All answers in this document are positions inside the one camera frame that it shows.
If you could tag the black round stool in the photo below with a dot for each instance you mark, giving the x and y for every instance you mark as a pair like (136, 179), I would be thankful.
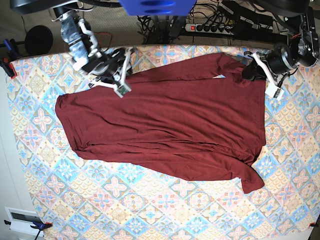
(38, 40)

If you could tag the patterned tablecloth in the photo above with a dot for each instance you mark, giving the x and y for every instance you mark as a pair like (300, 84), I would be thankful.
(91, 200)

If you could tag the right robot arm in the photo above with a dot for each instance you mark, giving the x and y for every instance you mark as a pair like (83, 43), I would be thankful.
(87, 55)

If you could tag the blue clamp upper left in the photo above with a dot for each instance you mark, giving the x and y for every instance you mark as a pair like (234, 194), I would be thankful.
(11, 48)

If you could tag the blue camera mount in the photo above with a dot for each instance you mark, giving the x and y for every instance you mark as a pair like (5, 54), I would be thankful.
(157, 7)

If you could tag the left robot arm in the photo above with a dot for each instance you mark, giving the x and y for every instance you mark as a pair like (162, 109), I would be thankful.
(301, 48)

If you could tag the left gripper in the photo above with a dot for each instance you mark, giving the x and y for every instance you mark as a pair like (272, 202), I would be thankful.
(280, 60)

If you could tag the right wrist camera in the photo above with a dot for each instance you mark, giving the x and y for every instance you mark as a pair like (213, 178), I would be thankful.
(122, 90)

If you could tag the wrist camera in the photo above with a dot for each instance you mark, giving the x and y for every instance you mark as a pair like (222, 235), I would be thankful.
(122, 90)
(274, 92)

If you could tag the blue orange clamp bottom left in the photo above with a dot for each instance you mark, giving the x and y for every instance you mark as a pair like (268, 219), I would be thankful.
(29, 228)

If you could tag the white wall outlet box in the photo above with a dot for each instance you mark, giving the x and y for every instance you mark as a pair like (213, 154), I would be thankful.
(20, 215)

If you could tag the orange clamp bottom right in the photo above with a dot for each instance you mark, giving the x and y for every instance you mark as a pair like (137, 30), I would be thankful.
(314, 225)

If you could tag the dark red t-shirt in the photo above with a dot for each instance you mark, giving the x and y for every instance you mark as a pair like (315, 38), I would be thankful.
(195, 119)

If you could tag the red black clamp left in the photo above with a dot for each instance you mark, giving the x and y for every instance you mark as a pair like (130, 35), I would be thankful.
(8, 67)

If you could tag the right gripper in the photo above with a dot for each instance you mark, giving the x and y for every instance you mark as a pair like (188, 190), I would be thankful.
(107, 66)

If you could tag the white power strip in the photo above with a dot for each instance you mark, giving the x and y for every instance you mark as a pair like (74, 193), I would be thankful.
(207, 28)

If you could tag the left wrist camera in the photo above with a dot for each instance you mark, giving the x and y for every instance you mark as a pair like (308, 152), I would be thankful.
(274, 92)

